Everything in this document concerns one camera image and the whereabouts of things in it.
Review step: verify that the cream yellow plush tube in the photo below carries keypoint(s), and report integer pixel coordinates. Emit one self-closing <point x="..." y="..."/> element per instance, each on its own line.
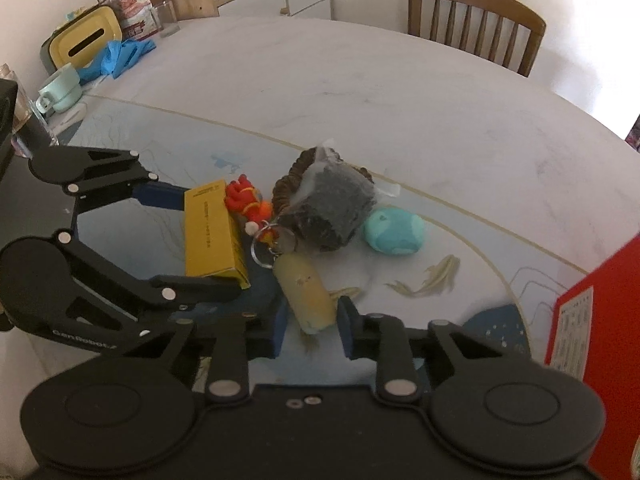
<point x="302" y="286"/>

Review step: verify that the mint green mug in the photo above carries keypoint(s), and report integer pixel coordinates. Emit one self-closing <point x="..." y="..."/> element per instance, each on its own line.
<point x="60" y="92"/>

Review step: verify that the red plush keychain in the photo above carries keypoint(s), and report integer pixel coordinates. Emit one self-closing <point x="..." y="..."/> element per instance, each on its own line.
<point x="245" y="201"/>

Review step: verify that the glass jar at edge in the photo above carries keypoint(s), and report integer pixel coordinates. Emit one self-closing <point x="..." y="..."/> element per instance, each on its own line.
<point x="30" y="131"/>

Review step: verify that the bag of dark items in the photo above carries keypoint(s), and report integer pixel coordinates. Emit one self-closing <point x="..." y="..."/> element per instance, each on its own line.
<point x="324" y="200"/>

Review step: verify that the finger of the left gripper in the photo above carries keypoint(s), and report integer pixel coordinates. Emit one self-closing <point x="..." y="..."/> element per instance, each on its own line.
<point x="97" y="177"/>
<point x="140" y="274"/>

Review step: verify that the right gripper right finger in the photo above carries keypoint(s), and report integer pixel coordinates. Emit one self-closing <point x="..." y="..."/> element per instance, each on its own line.
<point x="383" y="339"/>

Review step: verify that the teal round plush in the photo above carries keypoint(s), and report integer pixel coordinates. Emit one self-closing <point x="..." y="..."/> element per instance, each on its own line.
<point x="394" y="232"/>

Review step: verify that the clear drinking glass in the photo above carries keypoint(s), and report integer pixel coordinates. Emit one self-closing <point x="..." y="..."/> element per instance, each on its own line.
<point x="166" y="18"/>

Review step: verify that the brown wooden far chair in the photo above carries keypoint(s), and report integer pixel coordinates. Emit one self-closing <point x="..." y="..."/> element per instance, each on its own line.
<point x="505" y="32"/>

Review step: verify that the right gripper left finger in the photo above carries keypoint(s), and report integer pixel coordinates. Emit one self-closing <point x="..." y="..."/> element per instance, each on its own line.
<point x="231" y="342"/>

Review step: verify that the yellow small box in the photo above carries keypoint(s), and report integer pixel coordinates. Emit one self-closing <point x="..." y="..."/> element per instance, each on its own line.
<point x="212" y="242"/>

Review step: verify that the yellow tissue box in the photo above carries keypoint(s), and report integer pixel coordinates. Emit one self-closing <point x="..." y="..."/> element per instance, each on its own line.
<point x="80" y="40"/>

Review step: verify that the light wooden child chair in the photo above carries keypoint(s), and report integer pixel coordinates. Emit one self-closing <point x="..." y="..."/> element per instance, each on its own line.
<point x="192" y="9"/>

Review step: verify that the blue rubber glove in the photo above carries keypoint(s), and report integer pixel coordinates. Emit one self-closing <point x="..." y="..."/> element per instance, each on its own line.
<point x="115" y="58"/>

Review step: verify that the red cardboard box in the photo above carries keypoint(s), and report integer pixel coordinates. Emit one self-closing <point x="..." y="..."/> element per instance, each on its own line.
<point x="594" y="337"/>

